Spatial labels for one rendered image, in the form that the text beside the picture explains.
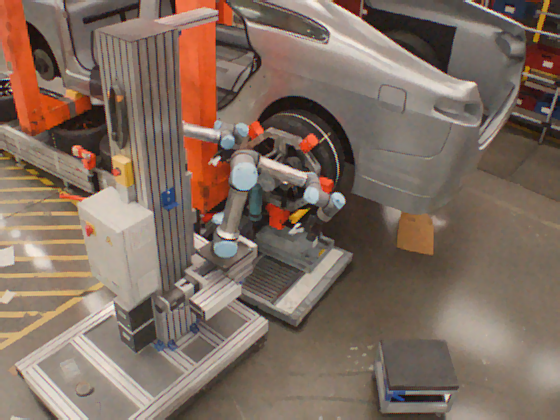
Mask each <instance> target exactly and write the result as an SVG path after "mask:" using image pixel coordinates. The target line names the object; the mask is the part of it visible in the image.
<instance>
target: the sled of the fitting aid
mask: <svg viewBox="0 0 560 420"><path fill-rule="evenodd" d="M253 243H254V244H255V245H257V251H259V252H261V253H263V254H265V255H267V256H272V257H274V258H276V259H278V260H281V261H283V262H285V263H287V264H289V265H291V266H293V267H295V268H297V269H299V270H301V271H304V272H306V273H308V274H311V273H312V271H313V270H314V269H315V268H316V267H317V266H318V265H319V264H320V263H321V261H322V260H323V258H324V257H325V256H326V255H327V254H328V253H329V252H330V251H331V250H332V249H333V246H334V240H332V239H329V238H327V237H325V236H322V238H321V239H320V240H319V241H318V243H317V245H316V246H315V247H314V248H313V247H312V248H311V249H310V250H309V251H308V252H307V253H306V254H305V255H303V257H300V256H296V255H293V254H291V253H290V252H288V251H285V250H283V249H281V248H278V247H276V246H274V245H272V244H269V243H267V242H265V241H263V240H260V239H258V238H256V237H255V238H254V240H253Z"/></svg>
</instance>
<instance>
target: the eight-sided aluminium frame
mask: <svg viewBox="0 0 560 420"><path fill-rule="evenodd" d="M267 137H270V138H273V139H277V140H279V141H282V142H286V143H287V144H289V145H292V146H294V148H295V149H296V151H297V152H298V153H299V154H300V156H301V157H302V159H303V160H304V162H305V163H306V165H307V166H308V168H309V169H310V171H311V172H313V173H315V174H316V175H317V176H318V178H320V175H321V165H320V163H319V162H318V161H317V159H316V158H315V156H314V155H313V154H312V153H311V151H309V152H308V153H304V152H303V151H302V150H301V148H300V147H299V144H300V143H301V142H302V141H303V140H302V138H301V137H299V136H296V135H293V134H290V133H288V132H285V131H282V130H279V129H276V128H273V127H270V128H268V129H266V130H265V131H263V133H261V134H260V135H258V136H257V138H255V139H254V140H252V141H251V142H249V143H248V144H247V145H246V148H245V150H250V151H254V152H256V145H257V144H258V143H260V142H261V141H263V140H264V139H265V138H267ZM262 199H263V201H266V202H269V203H271V204H273V205H276V206H278V207H280V206H281V196H278V195H276V194H273V193H271V192H270V191H269V190H266V189H264V188H263V187H262ZM307 203H309V202H307V201H305V200H304V197H302V198H300V199H298V200H296V201H294V202H292V201H291V200H288V199H287V210H288V211H291V212H292V211H294V210H295V209H297V208H299V207H301V206H303V205H305V204H307Z"/></svg>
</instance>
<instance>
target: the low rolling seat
mask: <svg viewBox="0 0 560 420"><path fill-rule="evenodd" d="M453 365H454V364H453V362H452V359H451V356H450V353H449V347H448V344H447V342H446V340H444V339H421V340H420V339H391V338H384V339H382V340H381V342H380V343H379V347H378V351H377V354H376V359H375V363H374V366H375V369H374V371H375V373H373V375H372V378H371V379H372V381H373V382H377V386H378V391H379V402H380V404H378V406H377V411H378V412H379V413H380V414H382V415H384V416H386V415H388V413H409V412H420V413H436V418H437V419H439V420H445V419H446V414H445V413H446V412H450V411H451V408H452V407H453V404H454V402H455V400H456V397H457V396H458V393H459V383H458V380H457V379H458V378H457V375H456V372H455V370H454V367H453Z"/></svg>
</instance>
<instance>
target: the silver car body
mask: <svg viewBox="0 0 560 420"><path fill-rule="evenodd" d="M223 1H224V2H225V3H226V4H227V5H228V6H229V7H231V8H232V9H233V12H234V13H235V14H236V15H238V16H239V17H240V18H241V19H242V21H243V23H244V28H245V29H244V28H239V27H235V26H231V25H224V24H220V23H216V22H215V46H216V82H217V84H216V118H217V121H221V122H225V123H228V124H231V125H233V126H236V125H238V124H239V123H243V124H245V125H246V126H247V127H248V126H250V125H251V124H253V123H254V122H256V120H257V118H258V116H259V112H260V111H261V110H262V108H264V107H265V106H266V105H267V104H268V103H269V102H271V101H272V100H274V99H276V98H278V97H281V96H284V95H291V94H295V95H302V96H306V97H309V98H312V99H313V100H315V101H317V102H319V103H320V104H322V105H323V106H325V107H326V108H327V109H328V110H329V111H330V112H331V113H333V114H334V115H335V116H336V117H337V118H338V119H339V121H340V123H341V125H342V126H343V128H344V130H345V132H346V134H347V136H348V137H349V139H350V142H351V144H352V147H353V151H354V156H355V161H356V179H355V185H354V188H353V190H352V193H355V194H357V195H360V196H363V197H366V198H368V199H371V200H373V201H375V202H378V203H381V204H384V205H386V206H389V207H391V208H393V209H396V210H399V211H402V212H404V213H407V214H411V215H424V214H428V213H432V212H433V211H436V210H438V209H440V208H442V207H443V206H444V205H445V204H447V203H448V202H450V201H451V200H452V199H453V198H454V197H455V196H456V195H457V194H458V193H459V192H460V191H461V190H462V188H463V187H464V186H465V184H466V183H467V182H468V181H469V180H470V177H471V176H472V175H473V173H474V172H475V170H476V169H477V167H478V165H479V164H480V163H481V161H482V160H483V159H484V156H485V155H487V153H488V152H489V151H490V149H491V147H492V145H493V144H494V143H495V142H496V140H497V137H498V136H499V134H500V133H501V132H502V129H503V128H504V126H505V125H506V123H507V122H508V119H509V117H510V116H511V114H512V112H513V109H514V107H515V105H516V103H517V98H518V95H519V93H520V82H521V77H522V74H523V67H524V64H525V61H526V58H525V57H526V42H527V40H526V35H525V30H524V27H523V25H521V24H519V23H517V22H515V21H513V20H510V19H508V18H506V17H504V16H502V15H499V14H498V13H496V12H493V11H491V10H489V9H487V8H485V7H482V6H481V5H478V4H476V3H473V2H472V1H470V0H364V2H365V3H366V5H367V11H368V15H365V16H364V17H363V18H362V19H360V18H359V17H357V16H355V15H354V14H352V13H350V12H349V11H345V9H343V8H341V7H339V6H337V5H336V4H334V3H332V2H330V1H328V0H223ZM21 2H22V5H23V9H24V17H25V20H26V24H27V25H26V27H27V31H28V35H29V42H30V46H31V49H32V52H31V53H32V57H33V61H34V64H35V65H34V68H35V71H37V72H38V73H39V74H38V75H39V76H40V77H41V78H42V79H44V80H46V81H51V80H53V79H54V78H55V77H57V76H58V77H59V78H62V82H63V86H64V88H67V89H69V90H70V89H71V90H74V91H76V92H78V93H81V94H84V95H88V96H91V97H94V98H95V99H98V100H101V101H104V100H103V96H100V95H98V96H94V95H91V94H90V91H89V86H88V84H89V81H90V78H91V76H90V74H91V70H92V69H93V70H98V71H100V66H99V59H98V49H97V43H96V38H95V36H96V32H95V30H97V29H100V28H104V27H108V26H112V25H116V24H119V23H123V22H127V21H131V20H134V19H137V18H141V17H143V18H146V19H149V20H151V21H155V20H159V19H162V18H166V17H170V16H174V15H176V12H177V6H176V0H21ZM369 8H370V11H369ZM524 56H525V57H524Z"/></svg>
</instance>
